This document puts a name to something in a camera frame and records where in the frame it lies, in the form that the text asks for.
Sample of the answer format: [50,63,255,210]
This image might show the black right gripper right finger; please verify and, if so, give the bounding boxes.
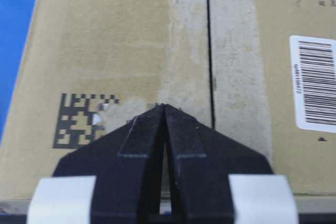
[164,103,299,224]

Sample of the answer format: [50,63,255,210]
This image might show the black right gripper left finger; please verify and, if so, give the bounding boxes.
[27,103,166,224]

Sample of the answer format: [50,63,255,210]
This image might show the brown cardboard box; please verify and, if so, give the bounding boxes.
[1,0,335,214]

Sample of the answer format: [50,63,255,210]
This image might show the white barcode label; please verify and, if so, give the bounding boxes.
[289,35,335,133]

